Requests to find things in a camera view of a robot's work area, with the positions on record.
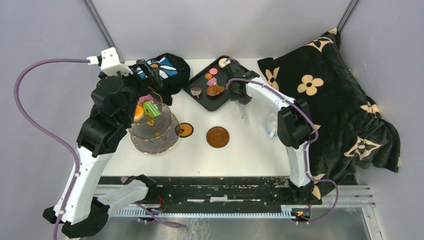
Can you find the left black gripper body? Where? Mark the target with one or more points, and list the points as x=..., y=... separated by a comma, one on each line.
x=145, y=69

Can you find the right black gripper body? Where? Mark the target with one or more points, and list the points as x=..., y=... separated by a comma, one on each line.
x=239, y=96

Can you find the metal tongs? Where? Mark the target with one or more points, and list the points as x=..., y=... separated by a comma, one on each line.
x=239, y=109

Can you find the pink frosted cupcake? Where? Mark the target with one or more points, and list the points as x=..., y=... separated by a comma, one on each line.
x=212, y=82

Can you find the orange donut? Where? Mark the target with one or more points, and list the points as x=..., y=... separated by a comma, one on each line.
x=139, y=111

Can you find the green cake slice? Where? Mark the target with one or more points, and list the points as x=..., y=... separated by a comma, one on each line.
x=151, y=109

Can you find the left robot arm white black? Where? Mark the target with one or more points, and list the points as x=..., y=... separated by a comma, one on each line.
x=79, y=211

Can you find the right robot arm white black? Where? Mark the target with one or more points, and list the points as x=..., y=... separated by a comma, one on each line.
x=294, y=126

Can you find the black flower-print cloth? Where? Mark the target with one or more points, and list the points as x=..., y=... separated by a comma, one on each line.
x=174, y=72

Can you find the black serving tray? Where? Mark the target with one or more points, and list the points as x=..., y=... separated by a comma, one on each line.
x=211, y=104

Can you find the pink macaron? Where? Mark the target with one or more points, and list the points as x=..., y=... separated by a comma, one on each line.
x=213, y=71

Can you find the orange swirl cookie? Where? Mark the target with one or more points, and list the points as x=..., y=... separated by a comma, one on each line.
x=208, y=76

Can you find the white mug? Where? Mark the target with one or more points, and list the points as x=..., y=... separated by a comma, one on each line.
x=272, y=125

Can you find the brown round coaster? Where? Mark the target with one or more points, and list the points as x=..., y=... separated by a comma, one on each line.
x=217, y=137

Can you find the orange black round coaster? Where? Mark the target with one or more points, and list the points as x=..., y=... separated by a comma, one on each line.
x=185, y=130

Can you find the black floral blanket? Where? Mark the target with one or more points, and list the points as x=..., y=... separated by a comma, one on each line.
x=351, y=130

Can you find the white ring donut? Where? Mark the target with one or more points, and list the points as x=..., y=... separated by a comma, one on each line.
x=223, y=62

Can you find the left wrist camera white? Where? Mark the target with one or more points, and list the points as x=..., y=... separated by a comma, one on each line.
x=110, y=63

